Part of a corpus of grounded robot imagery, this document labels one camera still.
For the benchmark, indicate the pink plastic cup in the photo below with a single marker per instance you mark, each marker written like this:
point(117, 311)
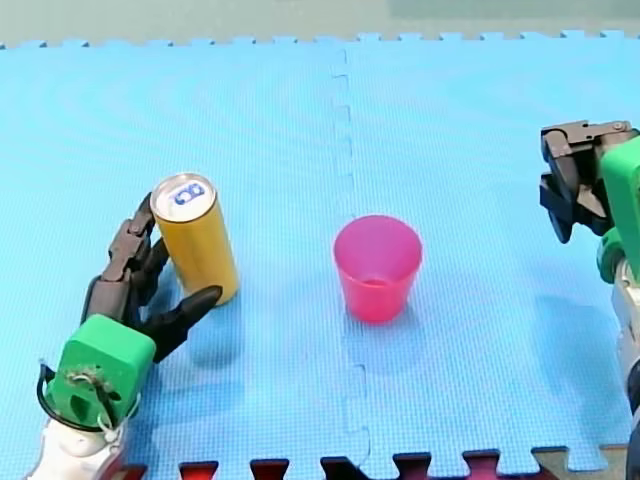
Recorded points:
point(376, 267)

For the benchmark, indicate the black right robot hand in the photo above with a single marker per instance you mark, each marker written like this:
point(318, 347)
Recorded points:
point(570, 170)

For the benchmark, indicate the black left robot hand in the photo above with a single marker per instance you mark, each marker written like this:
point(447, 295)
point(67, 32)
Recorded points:
point(120, 280)

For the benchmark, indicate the yellow drink can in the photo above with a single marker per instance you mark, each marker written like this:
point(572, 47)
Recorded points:
point(196, 240)

